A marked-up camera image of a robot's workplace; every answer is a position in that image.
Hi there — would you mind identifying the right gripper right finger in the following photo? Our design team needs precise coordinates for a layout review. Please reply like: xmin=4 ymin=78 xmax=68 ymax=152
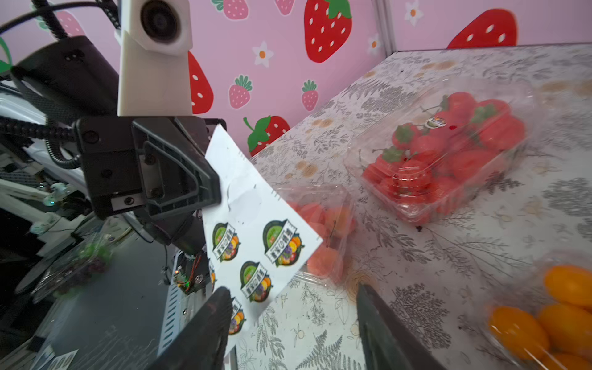
xmin=356 ymin=284 xmax=444 ymax=370

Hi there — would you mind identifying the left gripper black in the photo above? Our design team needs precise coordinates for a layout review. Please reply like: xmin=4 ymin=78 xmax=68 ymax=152
xmin=73 ymin=116 xmax=222 ymax=243

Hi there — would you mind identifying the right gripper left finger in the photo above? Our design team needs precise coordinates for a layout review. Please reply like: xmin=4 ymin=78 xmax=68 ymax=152
xmin=147 ymin=287 xmax=233 ymax=370

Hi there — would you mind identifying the white sticker sheet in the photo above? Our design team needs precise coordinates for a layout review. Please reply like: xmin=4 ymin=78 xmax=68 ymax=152
xmin=202 ymin=126 xmax=323 ymax=352

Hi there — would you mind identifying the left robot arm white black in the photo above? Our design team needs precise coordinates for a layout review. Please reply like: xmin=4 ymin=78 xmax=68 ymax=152
xmin=1 ymin=1 xmax=225 ymax=244

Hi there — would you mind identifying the round fruit label sticker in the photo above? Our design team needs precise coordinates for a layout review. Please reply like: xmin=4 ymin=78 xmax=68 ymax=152
xmin=424 ymin=116 xmax=447 ymax=130

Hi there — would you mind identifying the clear large peach box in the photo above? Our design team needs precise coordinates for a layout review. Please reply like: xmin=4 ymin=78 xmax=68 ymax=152
xmin=277 ymin=184 xmax=356 ymax=286

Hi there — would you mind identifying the clear orange kumquat box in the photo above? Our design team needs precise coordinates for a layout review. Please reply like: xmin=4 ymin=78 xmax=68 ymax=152
xmin=476 ymin=251 xmax=591 ymax=369

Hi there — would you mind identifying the clear strawberry box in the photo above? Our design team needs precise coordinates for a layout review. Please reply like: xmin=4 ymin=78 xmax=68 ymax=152
xmin=344 ymin=77 xmax=544 ymax=225

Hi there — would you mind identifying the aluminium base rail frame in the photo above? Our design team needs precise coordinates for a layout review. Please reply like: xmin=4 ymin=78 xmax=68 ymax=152
xmin=157 ymin=252 xmax=212 ymax=356

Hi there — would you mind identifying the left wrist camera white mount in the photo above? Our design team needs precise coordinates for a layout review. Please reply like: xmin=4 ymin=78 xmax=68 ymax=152
xmin=117 ymin=1 xmax=193 ymax=117

